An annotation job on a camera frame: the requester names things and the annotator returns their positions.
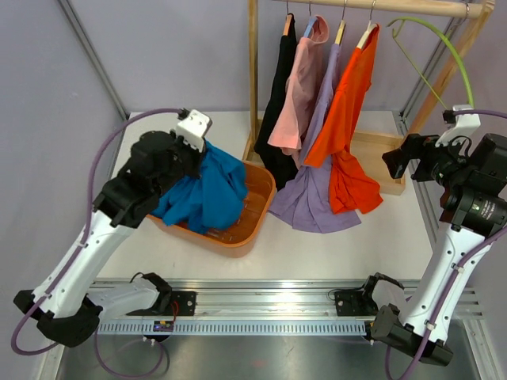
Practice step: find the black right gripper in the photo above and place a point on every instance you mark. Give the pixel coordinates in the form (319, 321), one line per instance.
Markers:
(416, 147)

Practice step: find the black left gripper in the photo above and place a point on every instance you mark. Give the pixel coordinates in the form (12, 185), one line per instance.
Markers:
(197, 156)

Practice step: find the blue t shirt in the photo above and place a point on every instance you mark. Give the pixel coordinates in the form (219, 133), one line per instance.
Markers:
(213, 201)

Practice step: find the green clothes hanger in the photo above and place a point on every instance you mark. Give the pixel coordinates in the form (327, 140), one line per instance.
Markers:
(444, 44)

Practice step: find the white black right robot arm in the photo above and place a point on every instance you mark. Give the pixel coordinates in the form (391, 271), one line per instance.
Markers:
(473, 216)

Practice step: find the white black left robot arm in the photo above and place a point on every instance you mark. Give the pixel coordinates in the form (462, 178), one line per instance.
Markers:
(62, 307)

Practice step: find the orange t shirt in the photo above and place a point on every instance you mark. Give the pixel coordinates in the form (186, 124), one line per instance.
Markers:
(350, 188)

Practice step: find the black t shirt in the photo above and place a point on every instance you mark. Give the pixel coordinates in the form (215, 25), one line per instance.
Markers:
(281, 166)

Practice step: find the pink t shirt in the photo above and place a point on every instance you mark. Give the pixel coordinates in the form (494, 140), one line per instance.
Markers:
(302, 89)

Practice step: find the cream clothes hanger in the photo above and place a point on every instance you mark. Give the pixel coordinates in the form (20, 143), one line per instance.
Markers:
(370, 27)

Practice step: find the yellow clothes hanger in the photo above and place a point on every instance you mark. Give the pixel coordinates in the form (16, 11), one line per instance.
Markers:
(341, 28)

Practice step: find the light blue clothes hanger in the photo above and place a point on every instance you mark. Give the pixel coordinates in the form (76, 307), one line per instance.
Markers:
(311, 21)

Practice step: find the orange clothes hanger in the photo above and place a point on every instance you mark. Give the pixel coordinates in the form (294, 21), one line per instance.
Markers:
(288, 21)

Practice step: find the wooden clothes rack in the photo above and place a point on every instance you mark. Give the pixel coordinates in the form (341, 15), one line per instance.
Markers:
(474, 13)

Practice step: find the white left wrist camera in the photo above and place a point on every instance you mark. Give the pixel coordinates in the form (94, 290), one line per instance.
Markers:
(193, 126)

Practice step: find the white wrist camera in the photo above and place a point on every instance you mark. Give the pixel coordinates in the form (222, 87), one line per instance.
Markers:
(193, 126)
(463, 121)

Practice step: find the right aluminium frame post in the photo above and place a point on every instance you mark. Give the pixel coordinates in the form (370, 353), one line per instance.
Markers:
(426, 95)

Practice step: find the aluminium frame post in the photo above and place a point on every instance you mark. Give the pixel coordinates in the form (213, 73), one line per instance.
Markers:
(77, 27)
(426, 95)

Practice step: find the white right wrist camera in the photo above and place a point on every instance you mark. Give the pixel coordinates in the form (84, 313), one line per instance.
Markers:
(463, 121)

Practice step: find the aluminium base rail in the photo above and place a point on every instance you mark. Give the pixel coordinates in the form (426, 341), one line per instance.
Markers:
(265, 308)

